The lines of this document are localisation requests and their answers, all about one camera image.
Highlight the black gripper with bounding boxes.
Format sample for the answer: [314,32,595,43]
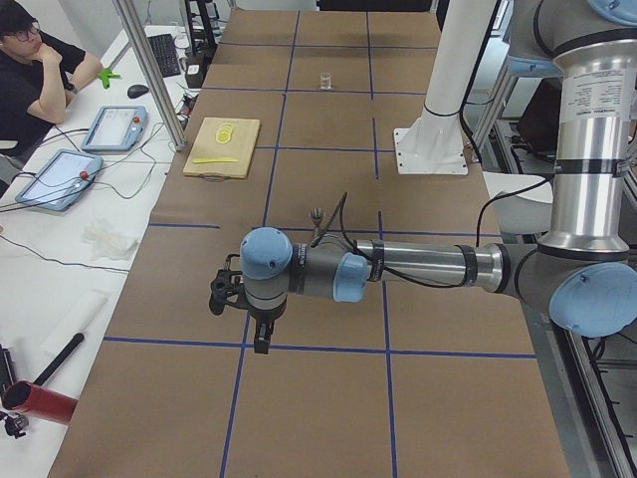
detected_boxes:
[209,253,275,355]

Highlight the clear glass measuring cup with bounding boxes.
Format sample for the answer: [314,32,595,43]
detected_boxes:
[319,72,332,91]

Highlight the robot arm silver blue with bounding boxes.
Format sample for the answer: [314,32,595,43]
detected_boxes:
[209,1,636,354]

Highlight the black rod tool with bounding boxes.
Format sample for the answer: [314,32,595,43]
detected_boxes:
[33,333,85,386]

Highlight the white crumpled cloth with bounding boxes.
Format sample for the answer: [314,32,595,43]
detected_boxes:
[83,219,139,261]

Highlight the yellow plastic knife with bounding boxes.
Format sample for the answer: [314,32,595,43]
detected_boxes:
[192,156,239,164]

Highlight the wooden cutting board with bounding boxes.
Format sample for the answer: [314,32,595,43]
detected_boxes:
[182,117,261,179]

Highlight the yellow lemon slices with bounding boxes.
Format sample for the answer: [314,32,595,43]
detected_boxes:
[215,122,235,144]

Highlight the red cylinder bottle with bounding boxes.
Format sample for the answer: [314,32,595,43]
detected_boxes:
[1,380,78,425]

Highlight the upper blue teach pendant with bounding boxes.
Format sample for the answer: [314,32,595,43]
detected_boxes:
[82,106,148,154]

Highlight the blue teach pendant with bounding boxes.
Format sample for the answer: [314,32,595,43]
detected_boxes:
[82,106,148,154]
[15,149,104,212]

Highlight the lower blue teach pendant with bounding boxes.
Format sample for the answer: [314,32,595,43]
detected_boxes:
[15,149,104,212]

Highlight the black computer mouse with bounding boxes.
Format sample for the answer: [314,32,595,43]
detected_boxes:
[126,85,149,100]

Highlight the white plastic chair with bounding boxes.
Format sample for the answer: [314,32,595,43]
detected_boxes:
[483,171,553,234]

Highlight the black keyboard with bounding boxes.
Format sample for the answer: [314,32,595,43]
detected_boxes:
[147,34,181,78]

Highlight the green plastic tool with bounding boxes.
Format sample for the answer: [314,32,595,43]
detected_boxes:
[99,68,121,90]

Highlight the seated person black shirt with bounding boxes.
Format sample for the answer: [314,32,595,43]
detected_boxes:
[1,1,104,163]

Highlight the aluminium frame post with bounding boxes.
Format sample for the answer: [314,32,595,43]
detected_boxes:
[112,0,186,151]

